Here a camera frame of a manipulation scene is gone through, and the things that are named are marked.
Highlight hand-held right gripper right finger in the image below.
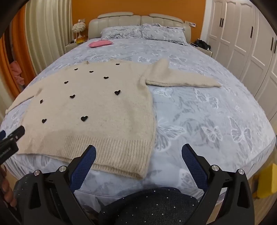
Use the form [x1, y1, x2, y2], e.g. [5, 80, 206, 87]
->
[181, 143, 254, 225]

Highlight pink cloth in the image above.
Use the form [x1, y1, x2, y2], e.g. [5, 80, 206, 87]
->
[10, 61, 25, 86]

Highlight person's left hand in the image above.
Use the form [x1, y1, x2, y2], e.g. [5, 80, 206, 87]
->
[0, 168, 17, 208]

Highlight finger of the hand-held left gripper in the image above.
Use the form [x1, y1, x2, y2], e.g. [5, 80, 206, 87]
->
[6, 126, 25, 139]

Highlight grey butterfly print pillow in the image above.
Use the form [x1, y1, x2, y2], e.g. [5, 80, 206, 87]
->
[101, 25, 145, 41]
[141, 23, 188, 45]

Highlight white feather lamp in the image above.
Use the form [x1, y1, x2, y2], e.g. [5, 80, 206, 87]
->
[72, 22, 87, 41]

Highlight white wardrobe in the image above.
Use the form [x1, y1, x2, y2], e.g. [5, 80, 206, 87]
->
[199, 0, 277, 123]

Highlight pink pouch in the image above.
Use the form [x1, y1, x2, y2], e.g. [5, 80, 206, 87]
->
[88, 40, 114, 48]

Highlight beige nightstand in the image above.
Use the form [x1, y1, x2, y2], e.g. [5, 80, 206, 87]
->
[65, 41, 90, 53]
[190, 42, 214, 57]

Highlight beige sweater with black hearts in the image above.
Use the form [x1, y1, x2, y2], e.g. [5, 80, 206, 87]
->
[5, 58, 222, 179]

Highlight yellow block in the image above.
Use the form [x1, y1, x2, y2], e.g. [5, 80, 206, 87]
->
[252, 163, 277, 199]

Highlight beige pleated curtain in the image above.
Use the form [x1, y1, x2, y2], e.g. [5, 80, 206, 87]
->
[24, 0, 73, 77]

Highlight black bag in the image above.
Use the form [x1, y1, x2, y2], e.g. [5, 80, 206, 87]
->
[193, 39, 212, 51]

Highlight bed with butterfly sheet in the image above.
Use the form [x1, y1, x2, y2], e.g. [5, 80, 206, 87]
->
[0, 38, 276, 213]

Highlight person's dark sparkly pants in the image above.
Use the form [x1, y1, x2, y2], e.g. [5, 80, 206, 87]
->
[13, 173, 200, 225]

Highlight orange curtain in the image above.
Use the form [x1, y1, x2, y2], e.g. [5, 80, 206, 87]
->
[0, 7, 34, 96]

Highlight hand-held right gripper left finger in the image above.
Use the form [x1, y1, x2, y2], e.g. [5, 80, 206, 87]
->
[13, 145, 97, 225]

